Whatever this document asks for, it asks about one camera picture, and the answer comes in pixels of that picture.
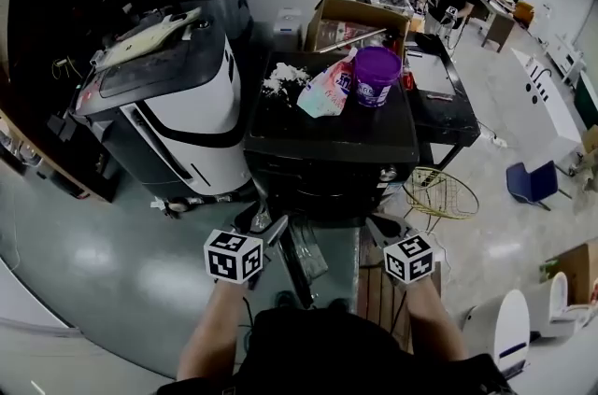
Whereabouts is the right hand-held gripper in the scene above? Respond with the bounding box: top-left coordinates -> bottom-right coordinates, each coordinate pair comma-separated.
364,215 -> 436,286

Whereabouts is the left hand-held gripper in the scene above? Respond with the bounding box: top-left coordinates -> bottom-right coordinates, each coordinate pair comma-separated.
203,201 -> 291,288

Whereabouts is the person's right forearm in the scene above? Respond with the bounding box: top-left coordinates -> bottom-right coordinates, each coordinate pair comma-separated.
405,275 -> 469,361

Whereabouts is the person's left forearm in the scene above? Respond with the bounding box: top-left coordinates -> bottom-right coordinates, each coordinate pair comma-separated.
176,279 -> 249,382

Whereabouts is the open cardboard box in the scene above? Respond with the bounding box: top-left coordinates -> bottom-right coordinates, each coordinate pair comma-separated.
305,0 -> 412,57

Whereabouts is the person's right shoe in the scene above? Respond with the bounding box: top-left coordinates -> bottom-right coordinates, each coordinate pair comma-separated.
325,296 -> 352,314

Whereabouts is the black metal table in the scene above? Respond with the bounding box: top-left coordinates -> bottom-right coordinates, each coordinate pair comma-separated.
404,32 -> 482,173

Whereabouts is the white and black appliance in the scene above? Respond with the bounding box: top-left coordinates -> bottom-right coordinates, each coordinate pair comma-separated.
68,15 -> 257,208

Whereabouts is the person's black shirt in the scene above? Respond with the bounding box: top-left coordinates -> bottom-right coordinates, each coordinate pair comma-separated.
156,303 -> 518,395

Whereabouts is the white and pink detergent bag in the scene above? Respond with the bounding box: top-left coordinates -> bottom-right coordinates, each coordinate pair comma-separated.
295,47 -> 359,120

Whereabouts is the pile of white powder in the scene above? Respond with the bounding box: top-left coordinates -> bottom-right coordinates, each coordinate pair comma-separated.
261,62 -> 312,98

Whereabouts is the blue chair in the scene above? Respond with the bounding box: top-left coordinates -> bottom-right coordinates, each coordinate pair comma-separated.
505,160 -> 561,213

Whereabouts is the purple plastic bucket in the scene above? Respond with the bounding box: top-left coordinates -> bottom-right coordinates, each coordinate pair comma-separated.
351,46 -> 404,109

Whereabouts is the small white appliance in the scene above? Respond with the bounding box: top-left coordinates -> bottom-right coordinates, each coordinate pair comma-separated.
272,7 -> 306,52

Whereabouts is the white cabinet with black faucet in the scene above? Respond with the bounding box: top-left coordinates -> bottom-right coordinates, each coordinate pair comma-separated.
510,48 -> 582,143

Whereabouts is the wooden desk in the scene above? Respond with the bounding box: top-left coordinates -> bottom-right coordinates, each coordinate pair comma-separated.
479,0 -> 520,54

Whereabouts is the yellow wire basket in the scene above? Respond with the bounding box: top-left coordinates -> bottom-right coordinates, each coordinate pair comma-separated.
402,165 -> 480,221

